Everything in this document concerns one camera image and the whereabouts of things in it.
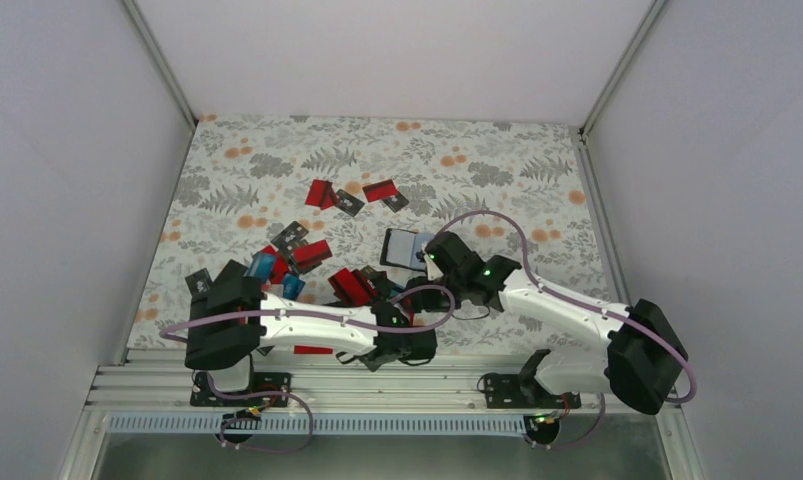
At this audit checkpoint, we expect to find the small black card top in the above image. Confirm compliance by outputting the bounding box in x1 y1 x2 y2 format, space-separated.
382 193 409 213

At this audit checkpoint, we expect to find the blue grey cable duct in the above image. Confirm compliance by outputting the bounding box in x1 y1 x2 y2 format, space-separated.
107 412 526 437

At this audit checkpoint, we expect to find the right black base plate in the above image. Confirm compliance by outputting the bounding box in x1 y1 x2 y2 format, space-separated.
476 373 582 409

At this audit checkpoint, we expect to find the red card far left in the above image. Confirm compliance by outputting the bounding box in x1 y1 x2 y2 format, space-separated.
305 179 338 210

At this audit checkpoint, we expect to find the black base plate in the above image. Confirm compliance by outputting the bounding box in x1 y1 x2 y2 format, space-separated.
189 371 291 410
476 373 582 409

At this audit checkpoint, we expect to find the black card near top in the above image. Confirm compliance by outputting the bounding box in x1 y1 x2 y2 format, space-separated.
335 189 365 217

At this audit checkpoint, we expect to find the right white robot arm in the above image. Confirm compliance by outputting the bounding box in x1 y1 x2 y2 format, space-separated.
411 232 688 415

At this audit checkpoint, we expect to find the red black-stripe card top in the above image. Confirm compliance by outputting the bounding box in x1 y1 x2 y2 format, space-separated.
362 179 399 203

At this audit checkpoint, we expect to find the black card holder wallet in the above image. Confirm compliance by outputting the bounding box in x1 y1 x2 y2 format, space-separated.
379 228 435 272

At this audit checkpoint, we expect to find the blue card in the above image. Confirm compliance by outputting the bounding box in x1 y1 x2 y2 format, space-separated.
245 251 278 282

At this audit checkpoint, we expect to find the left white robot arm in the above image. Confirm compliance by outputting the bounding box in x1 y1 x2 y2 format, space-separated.
161 278 437 405

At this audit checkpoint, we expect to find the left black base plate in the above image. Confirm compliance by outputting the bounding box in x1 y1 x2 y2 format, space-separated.
189 371 291 410

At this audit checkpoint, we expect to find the aluminium rail frame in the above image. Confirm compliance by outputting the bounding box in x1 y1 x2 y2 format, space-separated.
60 350 703 479

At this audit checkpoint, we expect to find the floral patterned table mat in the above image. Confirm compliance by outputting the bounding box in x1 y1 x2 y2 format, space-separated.
128 114 614 349

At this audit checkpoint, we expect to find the red card front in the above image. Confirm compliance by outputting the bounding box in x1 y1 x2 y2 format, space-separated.
293 346 334 355

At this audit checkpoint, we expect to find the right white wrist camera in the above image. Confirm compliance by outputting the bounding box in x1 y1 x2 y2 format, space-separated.
422 250 444 281

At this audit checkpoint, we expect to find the black VIP card left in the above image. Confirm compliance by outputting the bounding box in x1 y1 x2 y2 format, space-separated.
184 268 212 296

